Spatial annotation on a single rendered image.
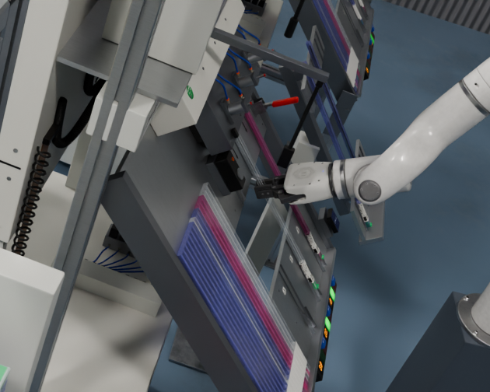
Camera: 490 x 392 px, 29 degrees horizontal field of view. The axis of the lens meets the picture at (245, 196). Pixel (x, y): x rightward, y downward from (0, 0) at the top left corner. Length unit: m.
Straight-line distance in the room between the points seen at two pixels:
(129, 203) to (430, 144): 0.68
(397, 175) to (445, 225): 2.15
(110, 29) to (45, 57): 0.13
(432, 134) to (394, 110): 2.69
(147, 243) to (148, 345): 0.56
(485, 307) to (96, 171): 1.23
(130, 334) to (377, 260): 1.71
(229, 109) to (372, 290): 1.79
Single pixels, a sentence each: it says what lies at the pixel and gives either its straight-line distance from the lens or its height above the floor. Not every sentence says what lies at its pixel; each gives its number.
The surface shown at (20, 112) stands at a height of 1.27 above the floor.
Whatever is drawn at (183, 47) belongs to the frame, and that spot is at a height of 1.43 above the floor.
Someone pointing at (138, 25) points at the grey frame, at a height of 1.51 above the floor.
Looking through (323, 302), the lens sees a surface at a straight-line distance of 2.24.
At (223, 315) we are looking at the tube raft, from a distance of 1.74.
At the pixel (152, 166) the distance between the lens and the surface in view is 1.66.
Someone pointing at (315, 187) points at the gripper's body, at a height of 1.04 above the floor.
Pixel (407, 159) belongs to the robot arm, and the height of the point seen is 1.21.
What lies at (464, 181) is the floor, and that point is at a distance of 4.39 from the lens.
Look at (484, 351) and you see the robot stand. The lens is 2.45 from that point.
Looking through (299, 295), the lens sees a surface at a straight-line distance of 2.15.
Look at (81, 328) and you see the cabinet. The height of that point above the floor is 0.62.
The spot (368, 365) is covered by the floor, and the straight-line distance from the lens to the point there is 3.26.
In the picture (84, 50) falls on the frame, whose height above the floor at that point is 1.39.
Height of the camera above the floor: 2.17
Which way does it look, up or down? 36 degrees down
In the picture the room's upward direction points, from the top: 24 degrees clockwise
